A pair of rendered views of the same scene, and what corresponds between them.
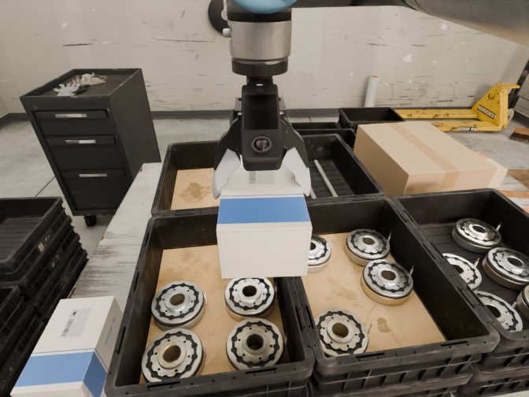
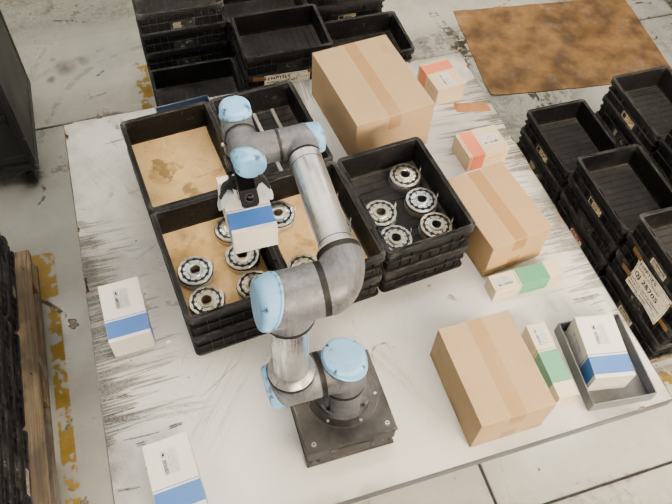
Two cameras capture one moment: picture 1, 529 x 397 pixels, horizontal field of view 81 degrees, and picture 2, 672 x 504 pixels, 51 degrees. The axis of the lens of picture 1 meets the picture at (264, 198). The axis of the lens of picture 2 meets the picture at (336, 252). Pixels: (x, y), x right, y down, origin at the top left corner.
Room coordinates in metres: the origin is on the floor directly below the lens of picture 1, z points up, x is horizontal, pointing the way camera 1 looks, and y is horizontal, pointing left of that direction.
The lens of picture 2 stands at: (-0.79, 0.14, 2.60)
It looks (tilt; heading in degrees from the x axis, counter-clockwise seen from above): 55 degrees down; 342
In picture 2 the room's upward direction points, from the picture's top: 4 degrees clockwise
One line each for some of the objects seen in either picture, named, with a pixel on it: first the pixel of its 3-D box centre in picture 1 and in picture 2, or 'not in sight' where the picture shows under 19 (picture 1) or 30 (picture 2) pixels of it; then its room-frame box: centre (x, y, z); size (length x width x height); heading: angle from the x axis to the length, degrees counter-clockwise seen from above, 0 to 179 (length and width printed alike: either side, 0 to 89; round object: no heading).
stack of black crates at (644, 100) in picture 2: not in sight; (647, 127); (1.06, -1.96, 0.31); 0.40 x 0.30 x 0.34; 2
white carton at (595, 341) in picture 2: not in sight; (599, 352); (-0.10, -0.94, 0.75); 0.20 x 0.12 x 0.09; 172
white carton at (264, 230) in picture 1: (261, 209); (247, 210); (0.39, 0.00, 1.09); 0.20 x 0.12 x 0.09; 3
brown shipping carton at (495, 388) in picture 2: not in sight; (489, 377); (-0.11, -0.58, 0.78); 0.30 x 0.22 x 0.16; 3
